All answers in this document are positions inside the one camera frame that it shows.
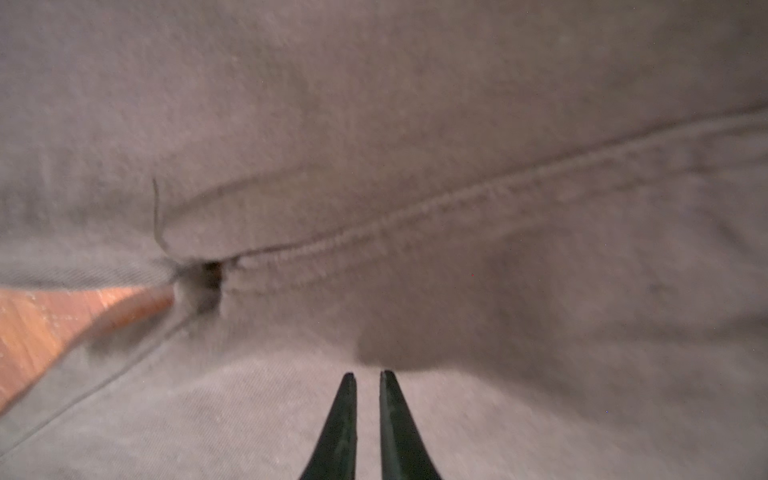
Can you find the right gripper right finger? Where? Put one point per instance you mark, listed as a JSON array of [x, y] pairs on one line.
[[403, 453]]

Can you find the brown trousers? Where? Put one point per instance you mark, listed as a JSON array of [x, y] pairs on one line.
[[547, 218]]

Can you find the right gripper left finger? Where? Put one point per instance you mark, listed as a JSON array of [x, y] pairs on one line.
[[334, 456]]

